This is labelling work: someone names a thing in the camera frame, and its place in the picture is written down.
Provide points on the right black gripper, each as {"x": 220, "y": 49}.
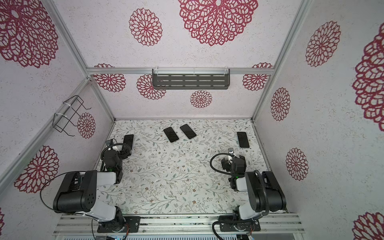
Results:
{"x": 229, "y": 160}

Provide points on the grey slotted wall shelf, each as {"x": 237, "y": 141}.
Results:
{"x": 191, "y": 80}

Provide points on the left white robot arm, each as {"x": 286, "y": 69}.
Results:
{"x": 78, "y": 193}

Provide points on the black phone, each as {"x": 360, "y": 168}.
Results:
{"x": 128, "y": 140}
{"x": 243, "y": 140}
{"x": 187, "y": 130}

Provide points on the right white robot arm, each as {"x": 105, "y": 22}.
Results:
{"x": 264, "y": 195}

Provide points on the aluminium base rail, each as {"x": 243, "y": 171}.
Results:
{"x": 185, "y": 224}

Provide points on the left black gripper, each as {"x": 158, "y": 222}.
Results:
{"x": 120, "y": 150}

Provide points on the black wire wall basket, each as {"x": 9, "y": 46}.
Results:
{"x": 71, "y": 109}

